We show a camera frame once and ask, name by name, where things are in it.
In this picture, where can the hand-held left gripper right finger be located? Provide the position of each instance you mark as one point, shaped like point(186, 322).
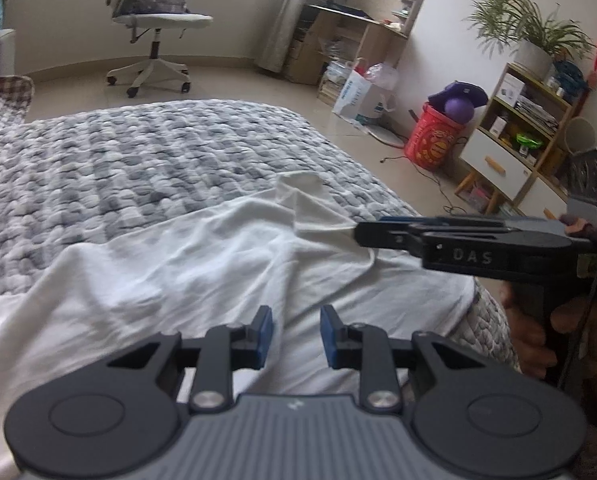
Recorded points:
point(328, 335)

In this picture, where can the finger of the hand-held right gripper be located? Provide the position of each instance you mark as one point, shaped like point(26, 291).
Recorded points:
point(378, 235)
point(403, 219)

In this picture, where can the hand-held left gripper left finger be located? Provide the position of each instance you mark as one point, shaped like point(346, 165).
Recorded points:
point(264, 330)

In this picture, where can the white garment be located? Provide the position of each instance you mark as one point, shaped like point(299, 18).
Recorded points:
point(178, 270)

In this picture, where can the person's right hand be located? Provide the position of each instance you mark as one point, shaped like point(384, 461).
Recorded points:
point(528, 345)

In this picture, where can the red bucket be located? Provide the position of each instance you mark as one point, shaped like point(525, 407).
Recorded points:
point(431, 137)

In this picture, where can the wooden shelf cabinet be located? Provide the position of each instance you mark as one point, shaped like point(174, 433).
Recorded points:
point(488, 160)

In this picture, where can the green toy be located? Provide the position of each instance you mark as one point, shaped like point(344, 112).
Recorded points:
point(524, 139)

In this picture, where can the purple ball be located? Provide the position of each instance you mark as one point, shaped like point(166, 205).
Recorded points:
point(458, 110)

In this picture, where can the stack of magazines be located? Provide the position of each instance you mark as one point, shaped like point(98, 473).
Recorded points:
point(538, 116)

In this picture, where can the white shopping bag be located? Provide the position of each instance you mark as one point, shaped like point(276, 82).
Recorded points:
point(358, 97)

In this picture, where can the clear plastic bag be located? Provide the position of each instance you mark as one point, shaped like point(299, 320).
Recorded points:
point(383, 77)

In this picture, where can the white box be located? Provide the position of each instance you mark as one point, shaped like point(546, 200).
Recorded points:
point(509, 89)

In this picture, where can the teal basket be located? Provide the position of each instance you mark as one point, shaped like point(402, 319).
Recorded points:
point(571, 76)

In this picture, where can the wooden desk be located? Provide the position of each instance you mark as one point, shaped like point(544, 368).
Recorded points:
point(378, 35)

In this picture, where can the potted spider plant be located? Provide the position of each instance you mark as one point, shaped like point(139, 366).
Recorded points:
point(533, 57)

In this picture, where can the grey checkered quilt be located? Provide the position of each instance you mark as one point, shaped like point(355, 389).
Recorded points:
point(128, 170)

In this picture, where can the grey curtain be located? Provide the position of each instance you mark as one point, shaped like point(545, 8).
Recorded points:
point(293, 15)

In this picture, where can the white office chair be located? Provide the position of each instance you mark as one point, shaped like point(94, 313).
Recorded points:
point(158, 20)

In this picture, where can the plaid bed sheet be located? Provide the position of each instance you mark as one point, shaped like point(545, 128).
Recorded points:
point(6, 97)

